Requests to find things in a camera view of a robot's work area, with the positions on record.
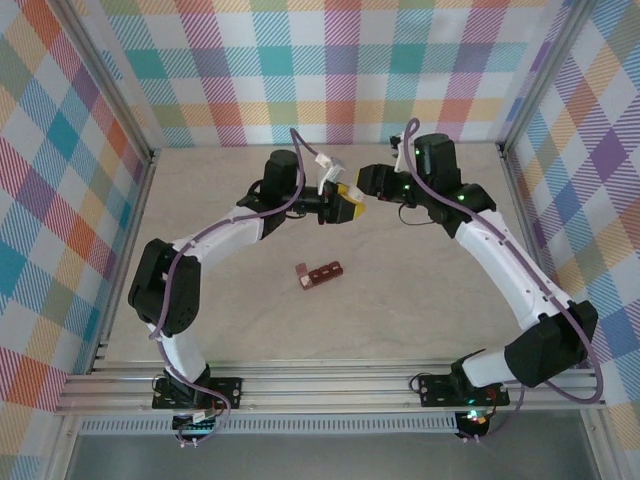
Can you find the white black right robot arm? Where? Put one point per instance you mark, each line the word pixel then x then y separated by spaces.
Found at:
pixel 500 270

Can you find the aluminium left side rail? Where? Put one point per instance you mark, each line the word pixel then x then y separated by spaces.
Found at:
pixel 141 192

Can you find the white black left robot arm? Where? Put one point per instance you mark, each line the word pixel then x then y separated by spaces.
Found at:
pixel 220 235

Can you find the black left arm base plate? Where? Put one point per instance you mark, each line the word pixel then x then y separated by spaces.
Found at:
pixel 225 392

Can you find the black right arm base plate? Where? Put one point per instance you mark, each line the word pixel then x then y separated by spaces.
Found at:
pixel 435 390

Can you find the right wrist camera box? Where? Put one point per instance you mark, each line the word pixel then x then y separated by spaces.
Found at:
pixel 399 155

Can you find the aluminium right frame post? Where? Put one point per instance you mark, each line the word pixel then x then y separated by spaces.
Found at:
pixel 542 75

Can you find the aluminium frame post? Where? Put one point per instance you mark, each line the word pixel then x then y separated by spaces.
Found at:
pixel 106 75
pixel 542 75

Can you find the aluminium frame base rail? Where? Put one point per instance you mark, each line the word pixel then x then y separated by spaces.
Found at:
pixel 325 390

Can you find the red-brown block piece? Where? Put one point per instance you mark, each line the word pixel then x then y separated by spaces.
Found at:
pixel 322 274

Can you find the aluminium left frame post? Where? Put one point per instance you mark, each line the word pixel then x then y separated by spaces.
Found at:
pixel 106 75

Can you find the aluminium right side rail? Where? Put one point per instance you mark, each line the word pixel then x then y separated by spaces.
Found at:
pixel 518 200

